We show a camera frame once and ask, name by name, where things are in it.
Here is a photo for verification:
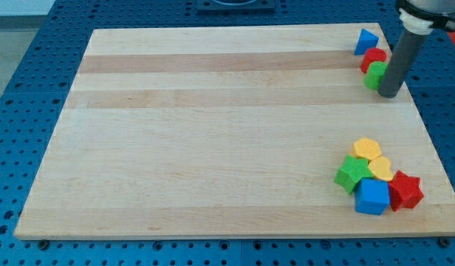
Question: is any blue cube block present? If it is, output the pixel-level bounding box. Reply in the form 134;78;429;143
355;179;390;216

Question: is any green star block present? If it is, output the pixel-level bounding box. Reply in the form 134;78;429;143
334;155;374;194

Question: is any yellow hexagon block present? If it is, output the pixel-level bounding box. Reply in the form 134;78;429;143
350;137;382;161

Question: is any yellow heart block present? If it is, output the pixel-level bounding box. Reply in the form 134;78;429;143
368;157;394;182

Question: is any green cylinder block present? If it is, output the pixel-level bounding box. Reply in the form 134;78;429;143
363;61;388;90

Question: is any red cylinder block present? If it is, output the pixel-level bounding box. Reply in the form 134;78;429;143
360;47;387;73

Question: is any blue triangular prism block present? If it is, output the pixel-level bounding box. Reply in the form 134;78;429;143
354;29;379;55

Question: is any red star block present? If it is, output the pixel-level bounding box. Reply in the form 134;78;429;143
389;171;424;212

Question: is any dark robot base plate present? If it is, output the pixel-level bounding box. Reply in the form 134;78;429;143
194;0;276;13

